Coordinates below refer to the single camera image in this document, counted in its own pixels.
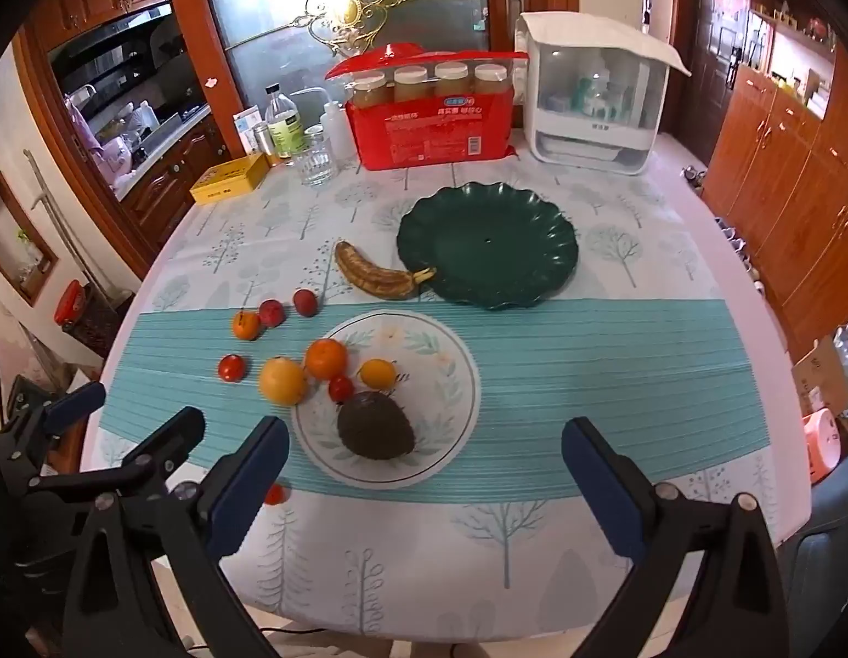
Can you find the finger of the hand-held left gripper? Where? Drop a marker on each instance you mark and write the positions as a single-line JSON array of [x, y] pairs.
[[165, 440], [74, 403]]

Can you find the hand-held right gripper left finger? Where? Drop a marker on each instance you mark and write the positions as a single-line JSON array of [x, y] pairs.
[[249, 486]]

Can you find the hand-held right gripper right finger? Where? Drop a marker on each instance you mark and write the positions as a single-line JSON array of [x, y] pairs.
[[595, 486]]

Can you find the small cherry tomato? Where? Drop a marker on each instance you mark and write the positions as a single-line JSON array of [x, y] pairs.
[[278, 494], [340, 388]]

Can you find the red tomato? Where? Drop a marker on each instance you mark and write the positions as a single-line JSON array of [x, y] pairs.
[[232, 368]]

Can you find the yellow orange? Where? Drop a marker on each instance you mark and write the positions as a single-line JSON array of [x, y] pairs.
[[283, 381]]

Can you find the small orange with stem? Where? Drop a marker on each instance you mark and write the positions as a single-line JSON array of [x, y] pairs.
[[246, 327]]

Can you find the dark avocado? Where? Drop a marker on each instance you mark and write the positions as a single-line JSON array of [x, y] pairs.
[[374, 425]]

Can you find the large orange mandarin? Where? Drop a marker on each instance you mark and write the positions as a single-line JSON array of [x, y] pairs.
[[326, 358]]

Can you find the small kumquat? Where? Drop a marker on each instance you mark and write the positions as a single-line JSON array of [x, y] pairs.
[[377, 373]]

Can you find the white floral plate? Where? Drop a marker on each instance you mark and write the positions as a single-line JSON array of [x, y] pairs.
[[438, 384]]

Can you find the spotted ripe banana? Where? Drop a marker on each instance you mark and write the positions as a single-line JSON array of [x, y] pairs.
[[366, 273]]

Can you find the dark green scalloped plate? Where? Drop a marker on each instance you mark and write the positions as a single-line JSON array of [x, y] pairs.
[[489, 247]]

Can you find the red plum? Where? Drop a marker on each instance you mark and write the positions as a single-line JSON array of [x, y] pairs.
[[305, 302], [272, 313]]

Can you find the pink plastic container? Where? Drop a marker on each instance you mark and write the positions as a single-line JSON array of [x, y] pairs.
[[822, 445]]

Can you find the wooden kitchen base cabinets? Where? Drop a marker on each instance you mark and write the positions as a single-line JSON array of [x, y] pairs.
[[170, 185]]

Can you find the grey blue chair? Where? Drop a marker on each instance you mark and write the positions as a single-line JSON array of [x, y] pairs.
[[828, 562]]

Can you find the cardboard box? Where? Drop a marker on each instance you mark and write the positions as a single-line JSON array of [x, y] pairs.
[[818, 373]]

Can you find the yellow flat box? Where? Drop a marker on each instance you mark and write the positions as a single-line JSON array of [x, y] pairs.
[[228, 178]]

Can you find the small metal can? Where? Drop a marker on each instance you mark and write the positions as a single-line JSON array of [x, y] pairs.
[[262, 139]]

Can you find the clear drinking glass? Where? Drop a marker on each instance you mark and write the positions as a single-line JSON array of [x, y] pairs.
[[316, 161]]

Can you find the small white carton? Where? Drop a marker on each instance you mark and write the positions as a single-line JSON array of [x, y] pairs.
[[246, 129]]

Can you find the clear bottle green label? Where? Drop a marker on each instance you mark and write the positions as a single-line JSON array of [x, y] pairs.
[[285, 127]]

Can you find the tall wooden cabinets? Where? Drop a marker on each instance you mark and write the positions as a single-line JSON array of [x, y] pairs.
[[780, 185]]

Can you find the white bottle sterilizer appliance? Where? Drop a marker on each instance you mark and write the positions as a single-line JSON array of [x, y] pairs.
[[595, 130]]

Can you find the black range hood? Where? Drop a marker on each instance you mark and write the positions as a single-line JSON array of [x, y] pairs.
[[122, 48]]

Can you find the red plastic package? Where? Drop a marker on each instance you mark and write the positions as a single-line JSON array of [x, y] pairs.
[[431, 137]]

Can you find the white lid jar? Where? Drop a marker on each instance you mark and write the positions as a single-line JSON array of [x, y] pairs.
[[491, 78], [370, 90], [451, 80], [411, 83]]

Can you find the frosted glass door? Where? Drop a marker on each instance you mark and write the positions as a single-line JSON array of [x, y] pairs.
[[273, 7]]

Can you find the dark wooden entrance door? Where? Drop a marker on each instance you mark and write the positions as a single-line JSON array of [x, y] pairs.
[[712, 48]]

